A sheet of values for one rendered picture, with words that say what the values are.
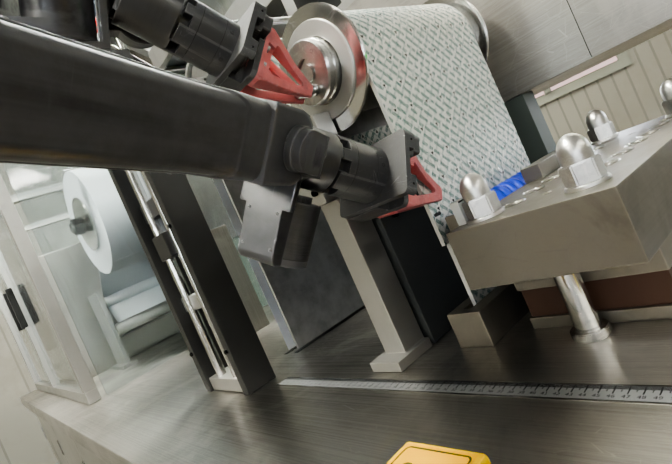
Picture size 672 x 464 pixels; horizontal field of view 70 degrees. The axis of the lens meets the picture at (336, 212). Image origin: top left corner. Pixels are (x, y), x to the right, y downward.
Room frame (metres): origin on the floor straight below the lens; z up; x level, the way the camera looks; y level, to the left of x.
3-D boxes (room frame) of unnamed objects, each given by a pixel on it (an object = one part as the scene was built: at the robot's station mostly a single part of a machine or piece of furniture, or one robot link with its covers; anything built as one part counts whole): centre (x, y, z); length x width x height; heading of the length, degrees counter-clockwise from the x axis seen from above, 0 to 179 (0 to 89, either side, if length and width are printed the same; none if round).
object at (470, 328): (0.60, -0.19, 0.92); 0.28 x 0.04 x 0.04; 130
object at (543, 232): (0.53, -0.29, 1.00); 0.40 x 0.16 x 0.06; 130
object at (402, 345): (0.57, 0.00, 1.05); 0.06 x 0.05 x 0.31; 130
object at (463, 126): (0.59, -0.18, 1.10); 0.23 x 0.01 x 0.18; 130
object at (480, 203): (0.46, -0.13, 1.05); 0.04 x 0.04 x 0.04
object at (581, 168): (0.39, -0.20, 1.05); 0.04 x 0.04 x 0.04
